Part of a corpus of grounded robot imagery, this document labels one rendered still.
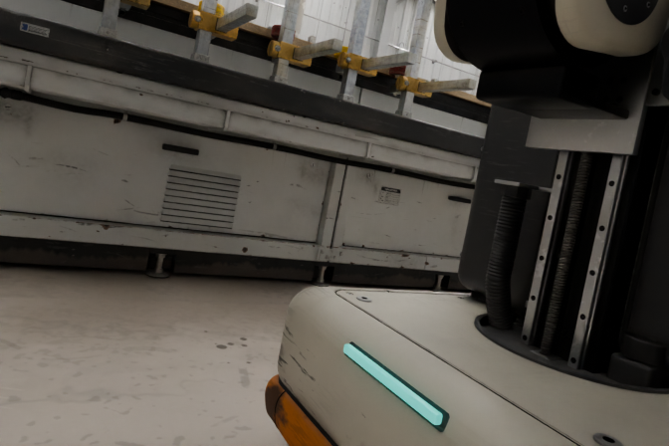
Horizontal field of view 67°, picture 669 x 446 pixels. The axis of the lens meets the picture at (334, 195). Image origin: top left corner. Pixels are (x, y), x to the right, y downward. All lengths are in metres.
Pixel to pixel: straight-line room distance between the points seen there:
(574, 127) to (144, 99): 1.15
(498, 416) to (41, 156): 1.50
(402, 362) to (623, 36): 0.42
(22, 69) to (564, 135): 1.27
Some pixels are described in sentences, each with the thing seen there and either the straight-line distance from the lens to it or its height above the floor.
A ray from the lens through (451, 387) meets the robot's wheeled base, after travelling 0.58.
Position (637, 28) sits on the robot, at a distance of 0.64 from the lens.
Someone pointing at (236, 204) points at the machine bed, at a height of 0.28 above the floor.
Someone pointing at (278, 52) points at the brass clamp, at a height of 0.79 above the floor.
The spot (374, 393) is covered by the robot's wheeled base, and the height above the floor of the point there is 0.22.
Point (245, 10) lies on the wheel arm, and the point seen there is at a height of 0.81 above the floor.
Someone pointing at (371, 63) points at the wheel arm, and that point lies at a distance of 1.72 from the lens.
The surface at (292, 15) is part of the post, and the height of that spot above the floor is 0.91.
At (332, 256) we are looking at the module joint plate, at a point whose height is 0.13.
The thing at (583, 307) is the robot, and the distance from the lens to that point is 0.77.
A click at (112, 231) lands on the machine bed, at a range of 1.77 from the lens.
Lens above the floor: 0.47
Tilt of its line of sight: 3 degrees down
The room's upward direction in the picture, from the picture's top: 11 degrees clockwise
